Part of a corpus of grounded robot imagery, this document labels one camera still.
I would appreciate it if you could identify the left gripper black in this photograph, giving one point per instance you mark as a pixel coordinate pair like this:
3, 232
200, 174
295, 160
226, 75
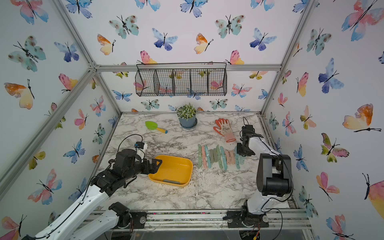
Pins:
147, 170

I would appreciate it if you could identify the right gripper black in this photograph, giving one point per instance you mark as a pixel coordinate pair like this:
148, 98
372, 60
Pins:
239, 151

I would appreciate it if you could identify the pink sheathed fruit knife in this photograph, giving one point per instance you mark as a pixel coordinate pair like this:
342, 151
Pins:
204, 157

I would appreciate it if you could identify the green sheathed fruit knife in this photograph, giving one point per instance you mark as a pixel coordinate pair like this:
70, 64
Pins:
200, 157

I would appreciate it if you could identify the yellow plastic storage tray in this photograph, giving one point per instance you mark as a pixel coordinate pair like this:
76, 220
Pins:
174, 169

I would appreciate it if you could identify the grey green folding knife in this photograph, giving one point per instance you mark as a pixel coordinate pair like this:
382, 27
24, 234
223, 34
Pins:
172, 182

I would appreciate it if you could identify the teal ceramic sheathed knife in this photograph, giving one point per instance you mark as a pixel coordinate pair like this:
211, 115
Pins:
207, 157

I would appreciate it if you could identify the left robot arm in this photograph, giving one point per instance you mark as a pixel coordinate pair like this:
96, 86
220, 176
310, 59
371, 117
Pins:
101, 187

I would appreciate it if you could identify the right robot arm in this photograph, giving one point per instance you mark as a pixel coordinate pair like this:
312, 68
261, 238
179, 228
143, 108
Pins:
273, 178

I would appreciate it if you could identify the sage green folding knife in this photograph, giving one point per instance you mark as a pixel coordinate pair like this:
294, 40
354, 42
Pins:
211, 154

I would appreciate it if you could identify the red and pink glove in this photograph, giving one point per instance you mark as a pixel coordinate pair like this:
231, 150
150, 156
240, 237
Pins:
223, 128

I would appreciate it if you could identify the green toy garden trowel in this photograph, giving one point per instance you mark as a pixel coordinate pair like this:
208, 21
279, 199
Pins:
154, 126

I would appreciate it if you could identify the potted green plant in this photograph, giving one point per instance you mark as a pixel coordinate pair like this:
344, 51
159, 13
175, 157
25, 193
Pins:
187, 116

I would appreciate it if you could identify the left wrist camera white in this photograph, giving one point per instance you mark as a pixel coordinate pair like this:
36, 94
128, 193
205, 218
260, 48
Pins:
141, 147

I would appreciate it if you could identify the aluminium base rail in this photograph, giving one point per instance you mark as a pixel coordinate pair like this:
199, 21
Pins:
178, 220

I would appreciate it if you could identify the black wire wall basket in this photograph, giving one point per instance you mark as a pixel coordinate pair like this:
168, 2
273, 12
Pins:
192, 80

